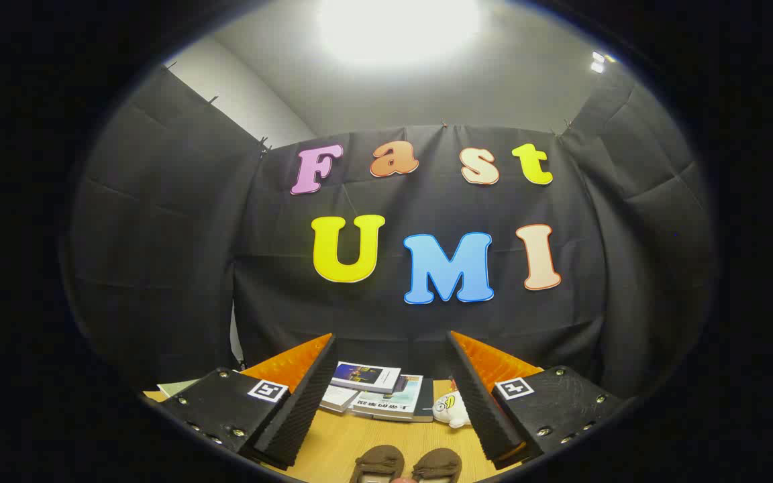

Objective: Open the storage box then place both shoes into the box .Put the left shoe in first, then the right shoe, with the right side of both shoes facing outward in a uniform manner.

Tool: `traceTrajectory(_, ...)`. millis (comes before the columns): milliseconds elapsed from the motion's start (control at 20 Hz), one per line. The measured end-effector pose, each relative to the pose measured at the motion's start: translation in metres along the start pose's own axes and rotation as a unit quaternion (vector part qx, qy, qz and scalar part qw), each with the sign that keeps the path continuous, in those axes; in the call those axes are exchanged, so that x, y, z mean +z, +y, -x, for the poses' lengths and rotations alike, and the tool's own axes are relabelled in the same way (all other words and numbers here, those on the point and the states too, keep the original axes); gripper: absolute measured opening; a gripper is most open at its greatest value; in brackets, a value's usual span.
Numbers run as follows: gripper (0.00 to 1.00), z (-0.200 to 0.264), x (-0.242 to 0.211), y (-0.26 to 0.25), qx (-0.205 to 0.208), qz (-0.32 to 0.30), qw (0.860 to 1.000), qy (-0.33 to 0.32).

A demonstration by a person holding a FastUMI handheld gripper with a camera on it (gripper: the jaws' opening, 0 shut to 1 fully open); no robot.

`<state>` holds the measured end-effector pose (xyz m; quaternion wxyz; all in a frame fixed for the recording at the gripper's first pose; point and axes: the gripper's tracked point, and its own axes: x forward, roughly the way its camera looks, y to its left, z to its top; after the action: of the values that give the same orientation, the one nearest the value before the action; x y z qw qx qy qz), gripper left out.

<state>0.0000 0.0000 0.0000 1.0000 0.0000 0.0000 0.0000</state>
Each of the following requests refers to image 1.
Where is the black book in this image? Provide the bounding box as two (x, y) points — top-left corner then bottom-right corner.
(413, 378), (435, 423)

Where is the brown fuzzy shoe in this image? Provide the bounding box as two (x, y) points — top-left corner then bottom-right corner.
(350, 445), (406, 483)
(412, 448), (463, 483)

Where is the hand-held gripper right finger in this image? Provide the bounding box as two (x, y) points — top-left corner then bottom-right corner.
(446, 330), (629, 470)

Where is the book with dark blue cover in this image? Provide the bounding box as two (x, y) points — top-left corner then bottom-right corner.
(330, 361), (402, 394)

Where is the green fabric storage box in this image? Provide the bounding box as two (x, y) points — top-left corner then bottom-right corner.
(157, 379), (201, 398)

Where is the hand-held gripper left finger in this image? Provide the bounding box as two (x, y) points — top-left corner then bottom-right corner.
(158, 333), (339, 470)

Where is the white book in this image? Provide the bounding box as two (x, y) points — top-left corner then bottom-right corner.
(319, 386), (359, 413)

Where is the book with light blue cover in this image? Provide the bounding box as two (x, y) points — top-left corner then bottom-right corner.
(352, 374), (424, 421)

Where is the white plush toy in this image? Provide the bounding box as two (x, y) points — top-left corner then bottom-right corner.
(432, 391), (471, 429)

